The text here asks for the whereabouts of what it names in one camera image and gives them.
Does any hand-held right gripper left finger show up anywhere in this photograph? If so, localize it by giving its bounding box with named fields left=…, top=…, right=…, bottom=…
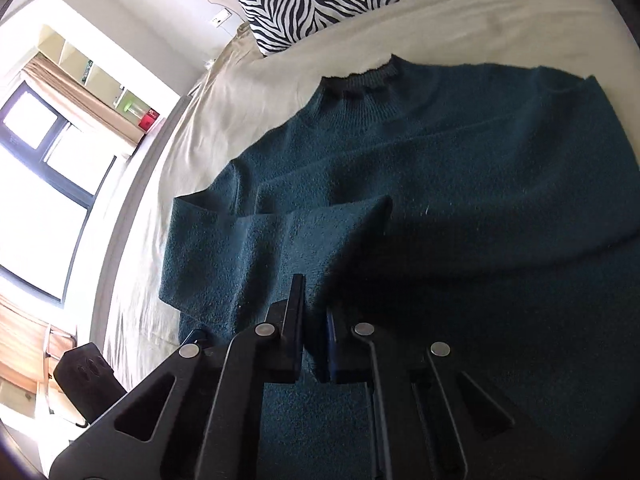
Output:
left=48, top=274, right=307, bottom=480

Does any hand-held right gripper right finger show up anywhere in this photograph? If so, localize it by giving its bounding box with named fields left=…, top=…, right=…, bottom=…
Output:
left=325, top=305, right=593, bottom=480

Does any dark teal knit sweater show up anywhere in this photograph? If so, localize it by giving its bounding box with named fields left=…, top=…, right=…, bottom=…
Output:
left=157, top=54, right=640, bottom=480

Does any black framed window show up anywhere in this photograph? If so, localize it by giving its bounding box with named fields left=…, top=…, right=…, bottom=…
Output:
left=0, top=84, right=119, bottom=307

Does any bed with beige sheet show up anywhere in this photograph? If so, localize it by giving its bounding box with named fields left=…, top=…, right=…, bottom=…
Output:
left=90, top=0, right=640, bottom=411

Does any beige curtain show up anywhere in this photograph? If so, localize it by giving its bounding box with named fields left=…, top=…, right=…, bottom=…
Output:
left=20, top=54, right=139, bottom=157

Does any zebra print pillow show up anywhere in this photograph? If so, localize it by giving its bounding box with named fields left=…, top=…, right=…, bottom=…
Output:
left=235, top=0, right=469, bottom=57

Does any white wall shelf unit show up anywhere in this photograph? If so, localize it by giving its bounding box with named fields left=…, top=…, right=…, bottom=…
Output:
left=29, top=24, right=167, bottom=137

